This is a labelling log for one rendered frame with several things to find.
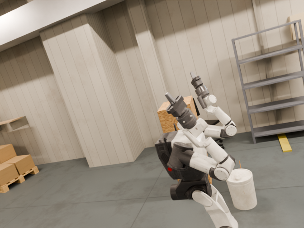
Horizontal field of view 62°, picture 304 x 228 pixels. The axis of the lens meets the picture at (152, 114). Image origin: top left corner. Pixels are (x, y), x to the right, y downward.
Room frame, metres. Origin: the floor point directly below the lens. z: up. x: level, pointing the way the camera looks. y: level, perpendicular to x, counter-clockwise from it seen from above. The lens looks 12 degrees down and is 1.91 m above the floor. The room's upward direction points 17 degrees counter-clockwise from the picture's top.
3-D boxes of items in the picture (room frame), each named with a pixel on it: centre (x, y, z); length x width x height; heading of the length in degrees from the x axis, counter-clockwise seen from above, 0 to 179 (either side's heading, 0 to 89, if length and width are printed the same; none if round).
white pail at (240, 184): (2.65, -0.74, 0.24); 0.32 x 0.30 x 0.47; 158
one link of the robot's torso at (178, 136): (1.64, -0.13, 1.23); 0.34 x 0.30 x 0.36; 158
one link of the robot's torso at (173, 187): (1.65, -0.11, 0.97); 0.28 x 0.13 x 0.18; 68
